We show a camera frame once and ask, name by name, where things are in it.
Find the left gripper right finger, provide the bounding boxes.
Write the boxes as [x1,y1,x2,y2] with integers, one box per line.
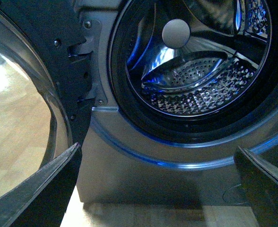
[234,147,278,227]

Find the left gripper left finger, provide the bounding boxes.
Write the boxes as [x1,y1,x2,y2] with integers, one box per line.
[0,143,82,227]

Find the washing machine glass door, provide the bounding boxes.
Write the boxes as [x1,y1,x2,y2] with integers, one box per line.
[0,0,93,202]

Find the grey front-load washing machine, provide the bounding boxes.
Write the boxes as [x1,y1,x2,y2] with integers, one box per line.
[73,0,278,207]

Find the steel perforated washer drum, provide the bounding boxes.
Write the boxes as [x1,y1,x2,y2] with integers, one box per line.
[125,0,272,118]

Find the grey round drum hub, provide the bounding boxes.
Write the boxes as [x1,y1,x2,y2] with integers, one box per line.
[162,19,191,49]

